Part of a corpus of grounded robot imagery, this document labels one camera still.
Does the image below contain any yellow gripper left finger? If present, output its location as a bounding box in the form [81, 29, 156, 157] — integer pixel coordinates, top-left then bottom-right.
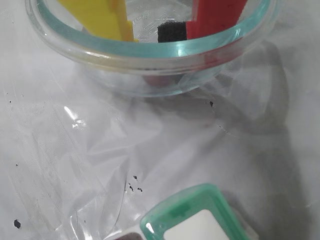
[57, 0, 140, 43]

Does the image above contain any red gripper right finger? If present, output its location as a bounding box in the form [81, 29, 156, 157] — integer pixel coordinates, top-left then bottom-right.
[157, 0, 247, 43]

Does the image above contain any clear glass bowl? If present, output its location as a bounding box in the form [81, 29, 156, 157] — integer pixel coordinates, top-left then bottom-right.
[24, 0, 278, 98]

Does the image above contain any white weekly pill organizer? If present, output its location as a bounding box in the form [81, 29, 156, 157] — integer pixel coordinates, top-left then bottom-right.
[109, 182, 261, 240]

